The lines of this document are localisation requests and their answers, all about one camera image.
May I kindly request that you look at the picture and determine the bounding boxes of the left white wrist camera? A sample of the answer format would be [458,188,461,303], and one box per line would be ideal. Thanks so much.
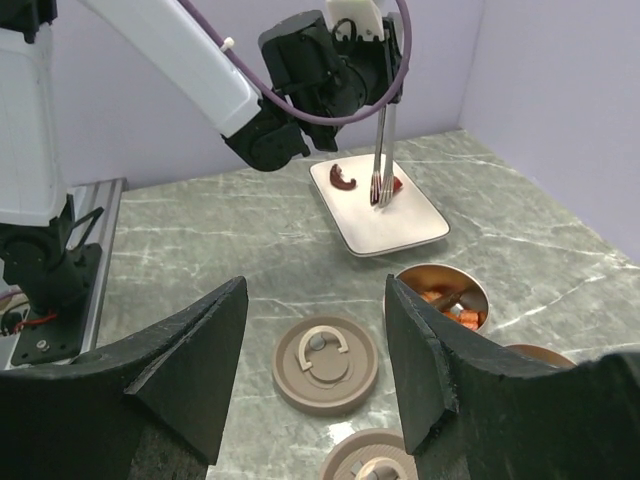
[326,0,384,41]

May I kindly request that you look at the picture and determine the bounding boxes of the right round metal tin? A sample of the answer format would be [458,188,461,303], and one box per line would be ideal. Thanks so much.
[507,344,576,369]

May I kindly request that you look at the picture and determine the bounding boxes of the red meat chunk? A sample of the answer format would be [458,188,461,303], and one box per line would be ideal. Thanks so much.
[393,177,403,194]

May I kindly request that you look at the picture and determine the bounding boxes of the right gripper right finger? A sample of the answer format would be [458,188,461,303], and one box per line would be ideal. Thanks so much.
[385,276,639,479]

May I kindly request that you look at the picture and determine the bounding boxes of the brown tin lid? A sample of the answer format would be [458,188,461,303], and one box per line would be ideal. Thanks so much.
[319,429,418,480]
[271,315,379,417]

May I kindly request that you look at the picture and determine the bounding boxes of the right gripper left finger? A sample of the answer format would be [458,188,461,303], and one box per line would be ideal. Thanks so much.
[1,276,248,479]

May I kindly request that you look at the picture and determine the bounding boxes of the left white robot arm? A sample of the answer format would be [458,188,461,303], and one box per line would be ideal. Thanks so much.
[53,1,345,345]

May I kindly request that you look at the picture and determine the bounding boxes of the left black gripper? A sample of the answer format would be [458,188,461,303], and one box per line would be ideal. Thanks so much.
[334,12,406,121]

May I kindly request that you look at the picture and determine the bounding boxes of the left round metal tin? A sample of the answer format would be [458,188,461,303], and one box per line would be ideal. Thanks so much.
[396,263,491,334]

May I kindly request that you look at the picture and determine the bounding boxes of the round metal tin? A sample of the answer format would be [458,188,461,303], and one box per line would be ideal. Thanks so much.
[396,263,491,334]
[507,344,576,369]

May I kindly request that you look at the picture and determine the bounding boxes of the white square plate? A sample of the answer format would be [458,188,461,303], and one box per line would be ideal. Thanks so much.
[308,152,451,259]

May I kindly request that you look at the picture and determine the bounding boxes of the dark sausage slice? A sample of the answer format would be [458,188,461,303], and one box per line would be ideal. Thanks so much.
[329,164,357,191]

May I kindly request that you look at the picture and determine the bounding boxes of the metal food tongs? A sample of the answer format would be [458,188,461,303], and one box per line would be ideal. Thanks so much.
[370,103,397,209]

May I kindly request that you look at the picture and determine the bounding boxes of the aluminium frame rail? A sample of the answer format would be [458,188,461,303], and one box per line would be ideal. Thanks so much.
[1,179,126,370]

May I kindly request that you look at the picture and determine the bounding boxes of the red shrimp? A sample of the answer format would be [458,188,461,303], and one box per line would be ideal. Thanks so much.
[420,290,486,331]

